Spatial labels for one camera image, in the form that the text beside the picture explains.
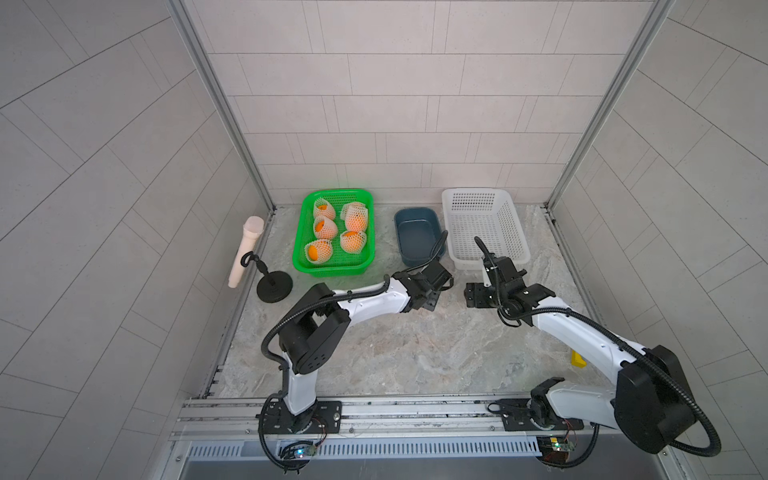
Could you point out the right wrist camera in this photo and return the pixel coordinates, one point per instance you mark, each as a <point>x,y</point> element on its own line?
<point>486,279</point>

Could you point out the green plastic basket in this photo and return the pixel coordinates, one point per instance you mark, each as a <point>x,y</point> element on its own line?
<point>341,263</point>

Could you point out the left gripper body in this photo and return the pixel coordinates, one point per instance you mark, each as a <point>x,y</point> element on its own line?
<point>429,298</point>

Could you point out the dark blue plastic tub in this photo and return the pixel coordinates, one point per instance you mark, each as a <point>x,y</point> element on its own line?
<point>418,229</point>

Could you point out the green circuit board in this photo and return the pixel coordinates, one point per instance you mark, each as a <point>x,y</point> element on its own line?
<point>299,450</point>
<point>555,449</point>

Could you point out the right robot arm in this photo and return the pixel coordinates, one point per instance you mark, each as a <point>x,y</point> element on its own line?
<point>649,399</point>

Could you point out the yellow plastic block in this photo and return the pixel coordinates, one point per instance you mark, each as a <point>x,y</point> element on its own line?
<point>577,360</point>

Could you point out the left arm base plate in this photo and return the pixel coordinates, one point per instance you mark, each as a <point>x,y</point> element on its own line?
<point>323,417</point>

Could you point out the beige microphone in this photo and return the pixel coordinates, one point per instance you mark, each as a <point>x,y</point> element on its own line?
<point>253,229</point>

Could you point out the left green circuit board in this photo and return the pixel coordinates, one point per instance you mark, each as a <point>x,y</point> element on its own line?
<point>299,450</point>

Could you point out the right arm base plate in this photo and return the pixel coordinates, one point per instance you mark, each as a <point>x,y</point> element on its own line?
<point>522,414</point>

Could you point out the right green circuit board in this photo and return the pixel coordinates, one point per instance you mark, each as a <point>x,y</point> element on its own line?
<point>555,449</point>

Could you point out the aluminium rail frame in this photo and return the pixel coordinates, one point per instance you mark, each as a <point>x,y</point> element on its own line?
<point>387,437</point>

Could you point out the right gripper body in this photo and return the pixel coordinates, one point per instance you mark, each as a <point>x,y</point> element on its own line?
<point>485,297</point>

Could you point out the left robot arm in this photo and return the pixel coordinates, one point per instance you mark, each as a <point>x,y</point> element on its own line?
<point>307,336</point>

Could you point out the white plastic basket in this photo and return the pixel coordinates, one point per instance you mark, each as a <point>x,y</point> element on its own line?
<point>486,213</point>

